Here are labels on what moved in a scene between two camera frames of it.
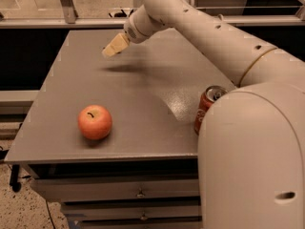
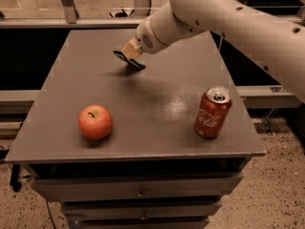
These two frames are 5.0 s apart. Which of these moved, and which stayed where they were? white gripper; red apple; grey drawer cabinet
Moved: white gripper
Stayed: red apple; grey drawer cabinet
